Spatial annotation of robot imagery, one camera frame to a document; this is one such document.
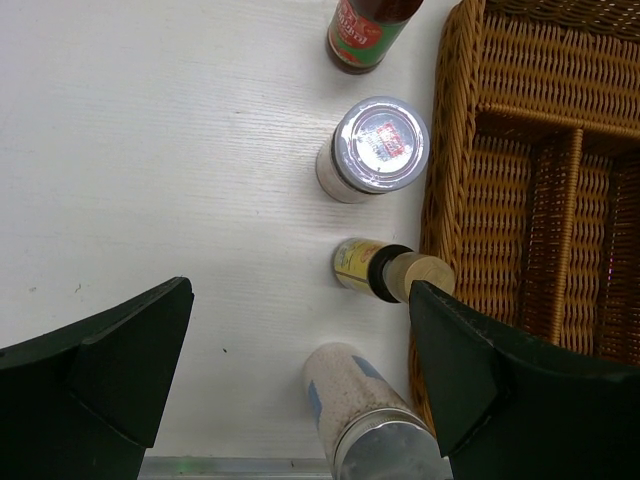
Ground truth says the white salt shaker metal lid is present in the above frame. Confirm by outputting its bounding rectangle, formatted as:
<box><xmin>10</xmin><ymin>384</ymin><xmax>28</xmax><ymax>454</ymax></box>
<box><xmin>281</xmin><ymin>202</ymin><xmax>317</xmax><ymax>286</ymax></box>
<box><xmin>301</xmin><ymin>341</ymin><xmax>453</xmax><ymax>480</ymax></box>

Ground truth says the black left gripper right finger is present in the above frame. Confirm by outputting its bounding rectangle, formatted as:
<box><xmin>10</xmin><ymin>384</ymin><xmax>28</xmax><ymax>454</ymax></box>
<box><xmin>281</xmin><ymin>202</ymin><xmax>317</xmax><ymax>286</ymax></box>
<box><xmin>409</xmin><ymin>281</ymin><xmax>639</xmax><ymax>479</ymax></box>

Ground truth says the small yellow bottle wooden cap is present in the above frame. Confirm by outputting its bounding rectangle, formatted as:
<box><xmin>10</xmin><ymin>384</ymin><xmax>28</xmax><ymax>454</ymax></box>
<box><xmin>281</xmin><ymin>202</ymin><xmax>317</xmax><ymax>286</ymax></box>
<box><xmin>332</xmin><ymin>237</ymin><xmax>457</xmax><ymax>305</ymax></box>

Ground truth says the spice jar silver lid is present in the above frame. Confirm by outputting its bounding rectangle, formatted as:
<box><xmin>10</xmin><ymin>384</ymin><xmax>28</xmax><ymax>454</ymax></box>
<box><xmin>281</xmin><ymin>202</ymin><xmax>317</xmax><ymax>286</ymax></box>
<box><xmin>315</xmin><ymin>96</ymin><xmax>430</xmax><ymax>204</ymax></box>

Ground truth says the red sauce bottle green label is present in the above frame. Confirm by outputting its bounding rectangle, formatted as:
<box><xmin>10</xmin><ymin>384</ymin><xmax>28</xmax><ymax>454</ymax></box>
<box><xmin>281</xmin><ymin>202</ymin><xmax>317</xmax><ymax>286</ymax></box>
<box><xmin>326</xmin><ymin>0</ymin><xmax>423</xmax><ymax>74</ymax></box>

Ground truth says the brown wicker basket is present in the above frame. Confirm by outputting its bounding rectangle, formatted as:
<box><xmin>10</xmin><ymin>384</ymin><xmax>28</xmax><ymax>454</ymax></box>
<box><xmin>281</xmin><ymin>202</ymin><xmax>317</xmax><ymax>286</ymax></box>
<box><xmin>408</xmin><ymin>0</ymin><xmax>640</xmax><ymax>426</ymax></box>

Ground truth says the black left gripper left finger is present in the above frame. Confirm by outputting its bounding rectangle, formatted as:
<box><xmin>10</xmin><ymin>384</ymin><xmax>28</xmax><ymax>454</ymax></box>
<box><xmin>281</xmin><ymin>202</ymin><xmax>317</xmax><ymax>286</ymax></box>
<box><xmin>1</xmin><ymin>277</ymin><xmax>194</xmax><ymax>479</ymax></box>

